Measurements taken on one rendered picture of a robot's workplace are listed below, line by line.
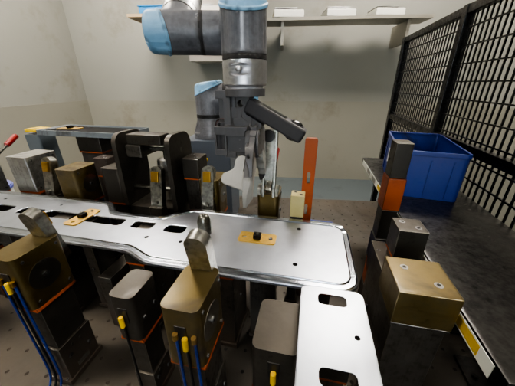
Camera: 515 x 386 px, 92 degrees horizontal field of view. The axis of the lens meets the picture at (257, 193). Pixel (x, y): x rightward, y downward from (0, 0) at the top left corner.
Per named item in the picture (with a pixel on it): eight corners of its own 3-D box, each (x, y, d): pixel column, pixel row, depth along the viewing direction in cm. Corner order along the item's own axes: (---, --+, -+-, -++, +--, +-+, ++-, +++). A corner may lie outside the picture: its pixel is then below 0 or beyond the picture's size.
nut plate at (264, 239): (237, 240, 55) (237, 236, 55) (241, 231, 58) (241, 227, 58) (274, 245, 53) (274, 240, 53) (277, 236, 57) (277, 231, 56)
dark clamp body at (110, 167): (124, 266, 92) (98, 168, 77) (144, 247, 103) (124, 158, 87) (142, 269, 91) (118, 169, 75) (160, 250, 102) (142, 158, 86)
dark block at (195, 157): (195, 272, 89) (181, 158, 72) (203, 259, 96) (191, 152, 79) (208, 273, 88) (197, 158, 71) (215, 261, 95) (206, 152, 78)
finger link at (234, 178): (220, 205, 46) (227, 158, 48) (251, 208, 45) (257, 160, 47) (214, 202, 43) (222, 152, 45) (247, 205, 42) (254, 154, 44)
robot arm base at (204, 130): (200, 132, 120) (198, 111, 116) (231, 133, 119) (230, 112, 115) (190, 139, 106) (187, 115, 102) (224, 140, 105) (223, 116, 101)
